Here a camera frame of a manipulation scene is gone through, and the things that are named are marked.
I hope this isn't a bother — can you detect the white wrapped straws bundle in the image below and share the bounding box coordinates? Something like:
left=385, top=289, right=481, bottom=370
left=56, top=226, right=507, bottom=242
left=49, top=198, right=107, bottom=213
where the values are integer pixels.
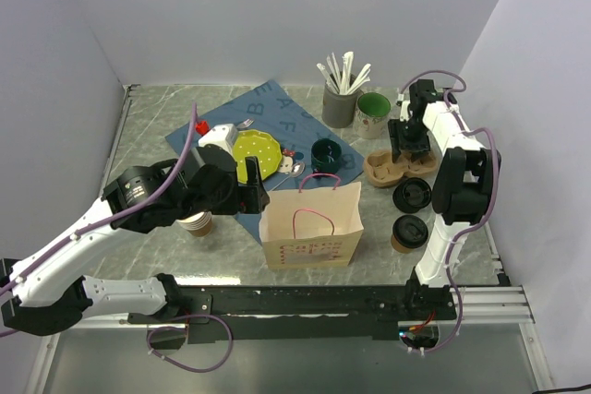
left=316, top=51, right=372, bottom=96

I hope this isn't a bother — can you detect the green inside ceramic mug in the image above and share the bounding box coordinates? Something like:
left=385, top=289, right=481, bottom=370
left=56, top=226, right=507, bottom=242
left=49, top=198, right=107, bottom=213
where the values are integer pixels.
left=353, top=92, right=392, bottom=139

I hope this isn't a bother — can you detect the black plastic cup lid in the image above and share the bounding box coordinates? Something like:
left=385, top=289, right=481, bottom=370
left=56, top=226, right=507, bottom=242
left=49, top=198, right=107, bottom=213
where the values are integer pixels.
left=392, top=215, right=428, bottom=244

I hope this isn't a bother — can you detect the stack of paper cups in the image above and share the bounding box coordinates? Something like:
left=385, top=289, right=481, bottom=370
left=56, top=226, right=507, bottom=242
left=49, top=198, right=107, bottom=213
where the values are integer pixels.
left=177, top=211, right=213, bottom=237

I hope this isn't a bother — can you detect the spare black cup lid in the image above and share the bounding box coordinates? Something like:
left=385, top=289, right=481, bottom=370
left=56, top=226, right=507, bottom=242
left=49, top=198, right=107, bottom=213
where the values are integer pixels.
left=392, top=177, right=431, bottom=214

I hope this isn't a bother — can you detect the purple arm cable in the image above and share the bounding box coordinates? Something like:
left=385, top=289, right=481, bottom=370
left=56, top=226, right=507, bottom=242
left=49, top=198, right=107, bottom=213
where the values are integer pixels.
left=399, top=69, right=502, bottom=353
left=0, top=101, right=199, bottom=338

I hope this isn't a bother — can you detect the silver cartoon handle spoon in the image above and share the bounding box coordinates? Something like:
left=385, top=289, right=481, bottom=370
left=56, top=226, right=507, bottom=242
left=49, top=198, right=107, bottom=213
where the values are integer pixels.
left=271, top=161, right=306, bottom=191

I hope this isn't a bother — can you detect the brown pulp cup carrier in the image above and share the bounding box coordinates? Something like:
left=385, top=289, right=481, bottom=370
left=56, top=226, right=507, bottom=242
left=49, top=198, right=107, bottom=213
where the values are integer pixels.
left=363, top=149, right=439, bottom=188

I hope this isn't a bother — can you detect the dark green mug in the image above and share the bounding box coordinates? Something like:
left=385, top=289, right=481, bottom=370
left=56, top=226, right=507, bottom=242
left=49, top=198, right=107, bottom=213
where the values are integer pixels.
left=310, top=138, right=342, bottom=174

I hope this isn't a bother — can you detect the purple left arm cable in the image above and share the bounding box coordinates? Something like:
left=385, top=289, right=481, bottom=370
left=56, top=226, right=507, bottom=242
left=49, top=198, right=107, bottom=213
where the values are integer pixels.
left=0, top=101, right=199, bottom=338

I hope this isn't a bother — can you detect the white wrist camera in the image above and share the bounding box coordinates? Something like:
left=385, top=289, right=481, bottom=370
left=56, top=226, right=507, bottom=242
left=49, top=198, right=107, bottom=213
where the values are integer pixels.
left=198, top=124, right=238, bottom=155
left=396, top=93, right=410, bottom=121

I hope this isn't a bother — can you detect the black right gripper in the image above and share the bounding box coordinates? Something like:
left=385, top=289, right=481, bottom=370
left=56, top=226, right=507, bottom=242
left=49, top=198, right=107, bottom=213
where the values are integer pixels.
left=387, top=117, right=432, bottom=161

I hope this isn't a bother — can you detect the yellow dotted plate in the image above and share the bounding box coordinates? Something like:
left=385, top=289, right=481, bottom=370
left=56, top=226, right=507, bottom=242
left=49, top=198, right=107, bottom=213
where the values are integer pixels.
left=233, top=129, right=283, bottom=184

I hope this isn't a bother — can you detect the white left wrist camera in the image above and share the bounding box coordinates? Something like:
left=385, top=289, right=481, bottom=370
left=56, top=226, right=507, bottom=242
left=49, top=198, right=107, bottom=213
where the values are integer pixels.
left=198, top=124, right=238, bottom=155

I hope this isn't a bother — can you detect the silver fork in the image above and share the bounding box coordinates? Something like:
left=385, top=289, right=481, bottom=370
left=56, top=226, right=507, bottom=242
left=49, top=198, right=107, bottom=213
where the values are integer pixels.
left=236, top=118, right=254, bottom=130

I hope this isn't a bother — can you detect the blue letter print cloth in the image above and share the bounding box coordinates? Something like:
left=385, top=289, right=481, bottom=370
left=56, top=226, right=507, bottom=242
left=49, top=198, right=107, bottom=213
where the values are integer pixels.
left=165, top=80, right=364, bottom=243

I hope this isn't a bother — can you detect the grey straw holder cup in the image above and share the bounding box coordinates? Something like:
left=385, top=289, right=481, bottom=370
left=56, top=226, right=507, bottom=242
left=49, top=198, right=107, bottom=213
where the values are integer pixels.
left=321, top=84, right=363, bottom=128

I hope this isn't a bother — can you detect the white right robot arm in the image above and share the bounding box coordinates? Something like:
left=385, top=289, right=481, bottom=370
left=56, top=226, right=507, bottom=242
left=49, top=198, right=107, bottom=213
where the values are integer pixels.
left=388, top=74, right=501, bottom=319

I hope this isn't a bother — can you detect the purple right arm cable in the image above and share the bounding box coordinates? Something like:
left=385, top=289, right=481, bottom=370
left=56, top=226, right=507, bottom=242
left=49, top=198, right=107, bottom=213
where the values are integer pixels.
left=399, top=69, right=502, bottom=353

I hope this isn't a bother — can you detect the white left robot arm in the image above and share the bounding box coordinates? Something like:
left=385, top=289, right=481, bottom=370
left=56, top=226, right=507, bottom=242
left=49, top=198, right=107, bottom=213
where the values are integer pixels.
left=1, top=147, right=270, bottom=337

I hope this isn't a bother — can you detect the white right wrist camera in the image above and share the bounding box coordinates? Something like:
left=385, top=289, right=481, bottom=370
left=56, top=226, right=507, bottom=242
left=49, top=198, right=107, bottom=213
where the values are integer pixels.
left=396, top=93, right=410, bottom=121

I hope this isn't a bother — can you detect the kraft paper cakes bag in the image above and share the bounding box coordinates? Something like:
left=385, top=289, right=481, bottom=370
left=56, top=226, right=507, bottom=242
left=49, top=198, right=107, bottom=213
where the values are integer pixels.
left=259, top=174, right=364, bottom=270

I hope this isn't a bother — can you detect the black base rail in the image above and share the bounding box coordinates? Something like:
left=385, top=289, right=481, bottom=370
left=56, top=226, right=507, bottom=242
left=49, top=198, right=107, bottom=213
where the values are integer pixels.
left=127, top=276, right=457, bottom=344

